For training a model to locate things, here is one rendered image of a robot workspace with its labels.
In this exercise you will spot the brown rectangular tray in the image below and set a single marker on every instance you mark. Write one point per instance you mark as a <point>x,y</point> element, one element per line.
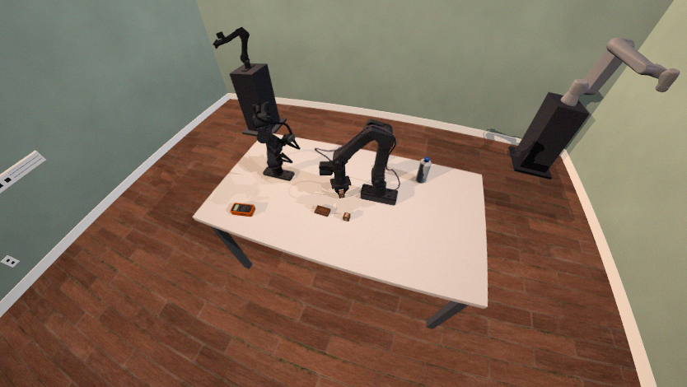
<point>324,211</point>

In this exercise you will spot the orange digital multimeter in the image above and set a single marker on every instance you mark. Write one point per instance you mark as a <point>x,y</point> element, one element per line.
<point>242,209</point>

